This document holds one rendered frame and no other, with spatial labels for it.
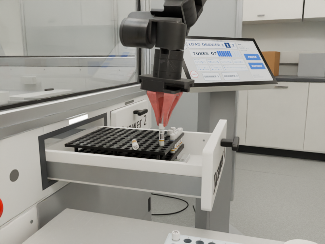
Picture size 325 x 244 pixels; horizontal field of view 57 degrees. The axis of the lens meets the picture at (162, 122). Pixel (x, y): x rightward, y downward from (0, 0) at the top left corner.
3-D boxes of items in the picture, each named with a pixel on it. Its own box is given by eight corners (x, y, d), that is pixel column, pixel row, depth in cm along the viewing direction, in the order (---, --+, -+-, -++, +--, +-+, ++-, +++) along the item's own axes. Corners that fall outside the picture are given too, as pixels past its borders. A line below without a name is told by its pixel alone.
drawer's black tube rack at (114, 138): (184, 157, 75) (184, 131, 74) (164, 184, 59) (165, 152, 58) (104, 149, 82) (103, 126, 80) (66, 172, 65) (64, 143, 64)
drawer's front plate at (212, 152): (225, 160, 78) (227, 119, 76) (211, 213, 51) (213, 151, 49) (218, 160, 79) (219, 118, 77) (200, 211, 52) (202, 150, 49)
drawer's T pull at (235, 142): (239, 142, 66) (239, 136, 65) (237, 151, 59) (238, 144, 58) (222, 141, 67) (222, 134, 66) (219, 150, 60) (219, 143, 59)
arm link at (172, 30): (182, 16, 54) (190, 20, 59) (147, 14, 56) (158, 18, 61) (178, 55, 55) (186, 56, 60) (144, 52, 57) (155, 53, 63)
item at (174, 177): (217, 156, 77) (218, 133, 76) (202, 199, 53) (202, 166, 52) (80, 144, 88) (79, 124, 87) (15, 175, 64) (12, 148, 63)
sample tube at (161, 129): (163, 146, 62) (163, 124, 61) (157, 145, 62) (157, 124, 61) (165, 144, 63) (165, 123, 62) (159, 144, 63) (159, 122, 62)
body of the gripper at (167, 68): (148, 82, 65) (151, 47, 63) (194, 88, 62) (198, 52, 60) (136, 84, 59) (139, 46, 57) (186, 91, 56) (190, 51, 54)
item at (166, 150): (184, 134, 74) (184, 132, 74) (164, 155, 58) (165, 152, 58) (177, 134, 75) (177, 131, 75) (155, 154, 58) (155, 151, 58)
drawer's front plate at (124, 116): (148, 128, 117) (148, 99, 115) (117, 148, 90) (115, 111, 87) (144, 127, 117) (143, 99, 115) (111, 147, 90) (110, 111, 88)
